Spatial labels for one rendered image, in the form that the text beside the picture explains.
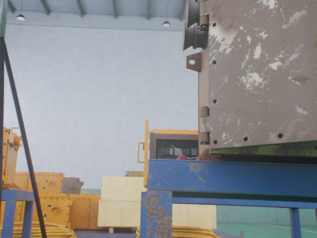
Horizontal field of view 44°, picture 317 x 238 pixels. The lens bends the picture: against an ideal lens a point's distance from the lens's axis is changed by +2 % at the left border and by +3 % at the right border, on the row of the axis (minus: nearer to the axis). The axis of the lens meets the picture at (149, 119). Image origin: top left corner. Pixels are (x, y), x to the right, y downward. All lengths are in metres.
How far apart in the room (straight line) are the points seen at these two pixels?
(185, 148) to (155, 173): 2.95
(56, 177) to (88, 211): 2.38
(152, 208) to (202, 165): 0.21
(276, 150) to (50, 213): 6.19
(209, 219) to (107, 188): 1.88
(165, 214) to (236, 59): 0.53
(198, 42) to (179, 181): 0.72
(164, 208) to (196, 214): 5.91
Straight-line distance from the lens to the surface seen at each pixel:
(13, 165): 4.67
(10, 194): 4.11
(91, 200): 7.91
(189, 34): 1.74
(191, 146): 4.23
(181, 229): 5.62
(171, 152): 4.11
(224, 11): 1.34
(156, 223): 1.27
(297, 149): 1.33
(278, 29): 1.22
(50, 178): 10.07
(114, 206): 7.11
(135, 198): 7.13
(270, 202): 4.12
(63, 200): 7.22
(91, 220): 7.91
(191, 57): 1.90
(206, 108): 1.26
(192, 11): 1.61
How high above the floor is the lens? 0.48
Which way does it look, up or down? 13 degrees up
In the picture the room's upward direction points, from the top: 1 degrees clockwise
